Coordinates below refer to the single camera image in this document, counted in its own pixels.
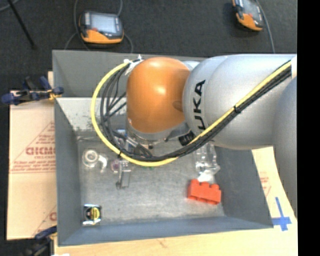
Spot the clear glass mug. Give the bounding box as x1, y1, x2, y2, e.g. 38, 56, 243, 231
81, 148, 109, 174

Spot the grey metal bin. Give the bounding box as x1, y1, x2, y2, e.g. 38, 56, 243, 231
51, 49, 275, 247

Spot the chrome and yellow tape measure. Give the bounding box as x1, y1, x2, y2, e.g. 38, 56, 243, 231
81, 203, 103, 226

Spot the clear plastic bottle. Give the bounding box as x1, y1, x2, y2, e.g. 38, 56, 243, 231
194, 144, 221, 181

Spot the red toy building block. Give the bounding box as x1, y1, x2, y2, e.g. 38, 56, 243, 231
187, 178, 223, 206

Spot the brown cardboard board, red print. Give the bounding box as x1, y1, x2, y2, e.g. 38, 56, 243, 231
5, 99, 273, 241

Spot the black cylinder on white bracket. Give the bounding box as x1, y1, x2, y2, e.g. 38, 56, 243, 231
177, 129, 196, 148

